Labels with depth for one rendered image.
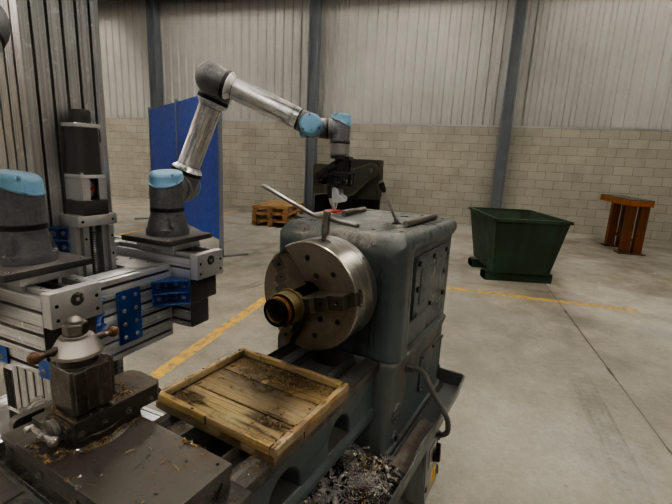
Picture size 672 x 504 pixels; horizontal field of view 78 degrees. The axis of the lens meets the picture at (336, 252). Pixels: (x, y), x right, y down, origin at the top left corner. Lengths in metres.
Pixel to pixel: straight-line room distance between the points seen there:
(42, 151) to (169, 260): 0.50
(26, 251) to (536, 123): 10.79
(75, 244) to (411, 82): 10.38
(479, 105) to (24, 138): 10.43
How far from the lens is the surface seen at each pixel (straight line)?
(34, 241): 1.31
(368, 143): 11.35
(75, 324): 0.82
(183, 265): 1.55
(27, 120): 1.53
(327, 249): 1.11
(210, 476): 0.76
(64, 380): 0.84
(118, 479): 0.79
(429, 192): 11.14
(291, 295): 1.07
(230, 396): 1.10
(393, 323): 1.25
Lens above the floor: 1.46
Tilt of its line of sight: 12 degrees down
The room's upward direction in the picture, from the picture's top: 3 degrees clockwise
